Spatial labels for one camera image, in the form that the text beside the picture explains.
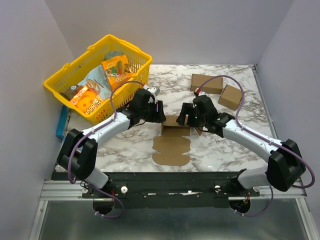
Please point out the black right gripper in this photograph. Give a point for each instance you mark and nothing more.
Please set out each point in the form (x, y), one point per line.
(189, 113)

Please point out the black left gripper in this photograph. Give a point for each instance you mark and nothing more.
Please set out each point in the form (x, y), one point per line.
(159, 116)

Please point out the brown cardboard box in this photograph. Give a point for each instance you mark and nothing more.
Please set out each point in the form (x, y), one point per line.
(172, 144)

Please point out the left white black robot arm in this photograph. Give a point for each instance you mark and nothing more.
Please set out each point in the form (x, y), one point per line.
(79, 149)

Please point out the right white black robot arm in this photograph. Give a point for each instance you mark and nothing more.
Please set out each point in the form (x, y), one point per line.
(283, 159)

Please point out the large folded cardboard box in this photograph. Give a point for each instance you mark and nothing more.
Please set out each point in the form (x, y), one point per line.
(214, 86)

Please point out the small folded cardboard box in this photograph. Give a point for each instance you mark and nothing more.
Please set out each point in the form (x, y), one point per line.
(230, 97)

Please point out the blue flat box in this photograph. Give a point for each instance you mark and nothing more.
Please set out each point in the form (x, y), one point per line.
(61, 125)

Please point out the orange mango snack bag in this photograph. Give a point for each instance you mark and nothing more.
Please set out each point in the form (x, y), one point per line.
(117, 70)

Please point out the yellow plastic shopping basket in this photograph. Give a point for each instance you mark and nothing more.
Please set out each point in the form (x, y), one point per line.
(87, 71)

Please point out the light blue bread bag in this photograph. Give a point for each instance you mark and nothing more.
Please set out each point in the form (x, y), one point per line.
(97, 81)

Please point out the orange apple snack bag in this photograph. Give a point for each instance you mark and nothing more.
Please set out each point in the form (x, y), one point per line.
(86, 101)

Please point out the green round snack pack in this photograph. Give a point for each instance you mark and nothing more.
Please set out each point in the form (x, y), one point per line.
(111, 54)

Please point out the dark brown snack pack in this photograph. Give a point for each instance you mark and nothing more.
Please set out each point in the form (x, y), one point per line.
(69, 93)

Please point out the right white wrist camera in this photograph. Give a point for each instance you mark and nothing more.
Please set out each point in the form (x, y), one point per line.
(198, 92)

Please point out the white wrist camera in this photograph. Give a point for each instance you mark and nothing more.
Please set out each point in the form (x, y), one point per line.
(198, 92)
(153, 90)

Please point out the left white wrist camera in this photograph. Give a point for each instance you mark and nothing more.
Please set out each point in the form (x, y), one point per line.
(153, 90)

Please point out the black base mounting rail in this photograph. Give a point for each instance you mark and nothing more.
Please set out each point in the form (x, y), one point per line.
(168, 190)

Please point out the aluminium extrusion frame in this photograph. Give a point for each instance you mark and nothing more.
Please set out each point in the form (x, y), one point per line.
(61, 190)

